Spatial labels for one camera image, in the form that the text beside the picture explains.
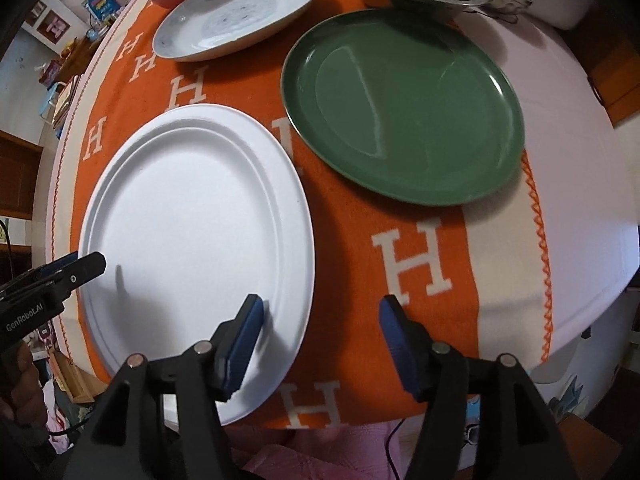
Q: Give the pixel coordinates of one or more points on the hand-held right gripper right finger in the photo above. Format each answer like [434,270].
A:
[395,345]

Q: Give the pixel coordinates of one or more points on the white blue patterned porcelain plate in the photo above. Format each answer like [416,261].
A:
[235,15]

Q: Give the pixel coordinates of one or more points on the orange patterned blanket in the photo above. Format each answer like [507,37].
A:
[350,260]

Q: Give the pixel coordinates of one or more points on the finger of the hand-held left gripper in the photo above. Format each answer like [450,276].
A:
[82,270]
[55,267]

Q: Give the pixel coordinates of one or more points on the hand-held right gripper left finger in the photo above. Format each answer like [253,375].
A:
[245,345]

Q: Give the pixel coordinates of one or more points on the white paper plate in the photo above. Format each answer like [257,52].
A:
[200,235]

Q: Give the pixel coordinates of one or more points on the stack of books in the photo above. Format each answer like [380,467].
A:
[67,102]

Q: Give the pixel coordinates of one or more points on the blue toy box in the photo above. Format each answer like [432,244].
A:
[102,2]

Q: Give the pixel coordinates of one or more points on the wooden cabinet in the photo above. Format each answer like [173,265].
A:
[82,57]

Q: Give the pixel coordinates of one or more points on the wooden door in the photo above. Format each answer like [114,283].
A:
[17,175]

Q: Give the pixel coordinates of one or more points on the person's left hand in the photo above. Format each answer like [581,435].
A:
[30,385]

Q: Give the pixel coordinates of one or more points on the white red printed tablecloth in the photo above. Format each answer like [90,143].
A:
[575,160]

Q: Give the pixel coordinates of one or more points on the blue stool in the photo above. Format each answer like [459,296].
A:
[48,102]

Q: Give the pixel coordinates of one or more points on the wooden cupboard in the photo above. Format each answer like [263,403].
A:
[615,60]

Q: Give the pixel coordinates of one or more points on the green plate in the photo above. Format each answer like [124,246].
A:
[400,110]

